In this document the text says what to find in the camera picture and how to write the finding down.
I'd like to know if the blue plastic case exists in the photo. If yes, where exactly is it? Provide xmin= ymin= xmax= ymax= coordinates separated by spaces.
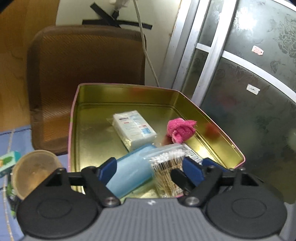
xmin=106 ymin=144 xmax=156 ymax=199

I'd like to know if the pink fluffy cloth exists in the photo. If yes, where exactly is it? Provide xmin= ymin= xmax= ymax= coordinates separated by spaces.
xmin=166 ymin=118 xmax=197 ymax=144

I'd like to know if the cotton swab bag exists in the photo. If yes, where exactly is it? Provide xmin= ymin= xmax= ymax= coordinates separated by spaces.
xmin=144 ymin=144 xmax=186 ymax=198

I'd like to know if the white power strip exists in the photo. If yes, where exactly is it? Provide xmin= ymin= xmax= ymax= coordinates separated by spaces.
xmin=109 ymin=0 xmax=130 ymax=9

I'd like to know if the pink tin box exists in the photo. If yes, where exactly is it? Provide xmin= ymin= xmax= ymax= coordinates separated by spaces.
xmin=67 ymin=82 xmax=246 ymax=200

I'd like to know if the green snack packet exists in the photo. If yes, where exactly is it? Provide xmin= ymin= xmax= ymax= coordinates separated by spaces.
xmin=6 ymin=177 xmax=21 ymax=212

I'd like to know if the small white tissue pack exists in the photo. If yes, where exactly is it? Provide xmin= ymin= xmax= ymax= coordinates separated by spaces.
xmin=112 ymin=110 xmax=157 ymax=152

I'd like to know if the teal tissue packet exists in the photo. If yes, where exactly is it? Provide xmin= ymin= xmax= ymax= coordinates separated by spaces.
xmin=0 ymin=151 xmax=21 ymax=178

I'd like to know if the round red-label tub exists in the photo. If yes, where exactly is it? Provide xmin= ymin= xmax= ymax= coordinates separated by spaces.
xmin=11 ymin=150 xmax=63 ymax=200

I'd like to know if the white power cable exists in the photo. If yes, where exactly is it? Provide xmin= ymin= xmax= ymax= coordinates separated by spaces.
xmin=132 ymin=0 xmax=161 ymax=88

